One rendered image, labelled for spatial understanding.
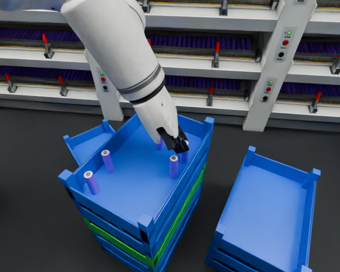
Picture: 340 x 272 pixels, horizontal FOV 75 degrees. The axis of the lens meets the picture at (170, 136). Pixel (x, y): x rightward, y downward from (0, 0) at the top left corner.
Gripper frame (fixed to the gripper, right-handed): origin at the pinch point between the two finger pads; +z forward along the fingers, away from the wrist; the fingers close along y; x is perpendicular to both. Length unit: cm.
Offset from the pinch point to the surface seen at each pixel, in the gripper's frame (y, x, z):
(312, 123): -44, 46, 60
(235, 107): -47, 15, 36
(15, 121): -54, -89, 2
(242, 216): 6.9, 6.4, 28.1
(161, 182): 6.1, -6.6, 4.4
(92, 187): 8.9, -17.9, -4.2
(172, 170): 5.2, -3.0, 2.7
